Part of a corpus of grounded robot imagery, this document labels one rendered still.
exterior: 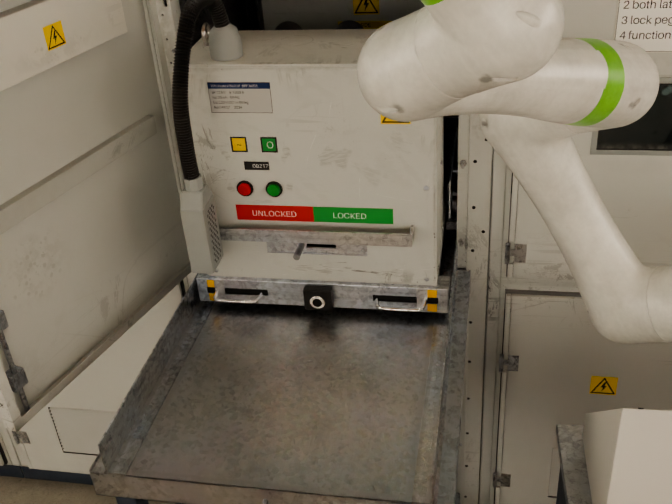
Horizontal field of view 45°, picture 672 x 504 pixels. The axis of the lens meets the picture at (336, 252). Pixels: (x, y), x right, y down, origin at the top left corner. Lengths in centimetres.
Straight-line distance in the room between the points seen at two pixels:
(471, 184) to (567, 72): 74
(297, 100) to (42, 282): 59
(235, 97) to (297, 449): 65
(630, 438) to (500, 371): 77
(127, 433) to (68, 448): 106
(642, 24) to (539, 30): 86
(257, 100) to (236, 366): 52
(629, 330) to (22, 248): 107
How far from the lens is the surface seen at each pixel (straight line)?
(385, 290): 167
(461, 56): 78
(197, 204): 154
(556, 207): 134
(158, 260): 188
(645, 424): 125
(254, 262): 171
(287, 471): 140
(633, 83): 116
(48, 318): 165
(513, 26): 76
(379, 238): 157
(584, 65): 107
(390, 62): 84
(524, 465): 222
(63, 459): 262
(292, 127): 154
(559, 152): 130
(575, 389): 204
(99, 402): 239
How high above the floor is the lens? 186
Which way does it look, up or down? 32 degrees down
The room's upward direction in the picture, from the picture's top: 4 degrees counter-clockwise
